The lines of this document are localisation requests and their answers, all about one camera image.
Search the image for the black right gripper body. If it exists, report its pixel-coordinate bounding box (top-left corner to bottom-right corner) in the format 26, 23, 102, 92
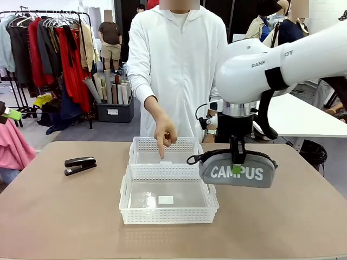
218, 113, 255, 142

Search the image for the grey CAMPUS pencil case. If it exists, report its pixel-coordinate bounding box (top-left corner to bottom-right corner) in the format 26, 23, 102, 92
186, 148, 279, 190

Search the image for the black stapler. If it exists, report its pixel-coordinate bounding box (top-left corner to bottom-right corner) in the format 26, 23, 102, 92
64, 156, 98, 177

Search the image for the person's left forearm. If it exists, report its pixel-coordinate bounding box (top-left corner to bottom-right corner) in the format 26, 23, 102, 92
202, 127, 219, 144

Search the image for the person's right hand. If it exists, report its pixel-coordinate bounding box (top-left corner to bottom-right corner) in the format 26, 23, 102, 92
146, 107, 178, 160

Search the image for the yellow cloth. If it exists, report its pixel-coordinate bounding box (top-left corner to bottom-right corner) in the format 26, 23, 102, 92
33, 94, 54, 109

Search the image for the pink cloth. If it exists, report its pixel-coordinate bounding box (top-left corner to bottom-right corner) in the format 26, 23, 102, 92
0, 118, 37, 172

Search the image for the dark brown hanging garment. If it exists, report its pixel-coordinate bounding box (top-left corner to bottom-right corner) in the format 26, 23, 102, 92
7, 23, 34, 86

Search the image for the red hanging jacket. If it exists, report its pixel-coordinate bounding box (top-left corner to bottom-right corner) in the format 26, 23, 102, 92
28, 17, 55, 88

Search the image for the light grey hanging garment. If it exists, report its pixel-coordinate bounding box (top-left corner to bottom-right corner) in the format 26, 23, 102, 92
0, 15, 16, 73

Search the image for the white table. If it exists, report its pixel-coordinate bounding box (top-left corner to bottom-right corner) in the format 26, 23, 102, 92
251, 78, 347, 138

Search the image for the long red hanging dress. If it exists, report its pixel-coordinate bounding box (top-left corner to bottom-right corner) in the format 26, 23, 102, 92
55, 27, 92, 113

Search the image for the person in white hoodie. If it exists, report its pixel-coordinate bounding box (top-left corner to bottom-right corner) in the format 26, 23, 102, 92
126, 0, 229, 144

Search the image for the slanted grey paper roll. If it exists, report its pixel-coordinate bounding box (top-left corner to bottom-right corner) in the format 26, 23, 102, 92
83, 76, 102, 104

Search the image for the small white plastic basket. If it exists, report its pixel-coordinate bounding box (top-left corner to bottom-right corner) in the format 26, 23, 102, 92
128, 136, 206, 166

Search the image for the large white plastic basket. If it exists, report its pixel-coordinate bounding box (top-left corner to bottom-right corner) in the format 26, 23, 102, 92
118, 162, 220, 225

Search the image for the black hanging scarf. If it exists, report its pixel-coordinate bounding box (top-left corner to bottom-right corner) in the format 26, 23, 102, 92
62, 25, 79, 68

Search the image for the tall grey paper roll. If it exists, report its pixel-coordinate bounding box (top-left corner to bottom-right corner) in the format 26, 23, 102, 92
104, 69, 113, 105

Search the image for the mannequin with beige coat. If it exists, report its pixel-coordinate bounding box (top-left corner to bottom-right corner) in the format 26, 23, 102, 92
245, 0, 274, 42

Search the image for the black storage bin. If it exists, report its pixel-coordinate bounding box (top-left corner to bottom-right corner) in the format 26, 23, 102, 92
96, 93, 135, 124

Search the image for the beige hanging garment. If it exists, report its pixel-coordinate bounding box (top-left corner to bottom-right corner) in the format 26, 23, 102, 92
79, 21, 97, 73

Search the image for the black clothes rack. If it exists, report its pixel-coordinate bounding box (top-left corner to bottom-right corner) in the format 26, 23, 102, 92
0, 10, 94, 130

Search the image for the brown paper roll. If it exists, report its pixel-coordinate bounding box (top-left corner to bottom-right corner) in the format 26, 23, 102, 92
114, 75, 121, 105

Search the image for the man in brown shirt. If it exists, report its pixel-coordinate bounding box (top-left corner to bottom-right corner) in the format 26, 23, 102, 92
98, 10, 124, 76

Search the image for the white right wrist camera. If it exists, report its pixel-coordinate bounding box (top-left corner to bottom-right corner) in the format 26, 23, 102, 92
199, 99, 225, 128

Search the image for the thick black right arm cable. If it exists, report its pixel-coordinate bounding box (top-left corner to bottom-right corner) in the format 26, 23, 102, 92
256, 66, 290, 140

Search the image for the thin black camera cable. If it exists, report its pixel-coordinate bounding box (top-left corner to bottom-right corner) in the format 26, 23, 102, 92
196, 103, 211, 131

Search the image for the black cable coil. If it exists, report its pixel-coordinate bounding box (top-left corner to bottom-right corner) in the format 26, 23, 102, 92
299, 139, 329, 166

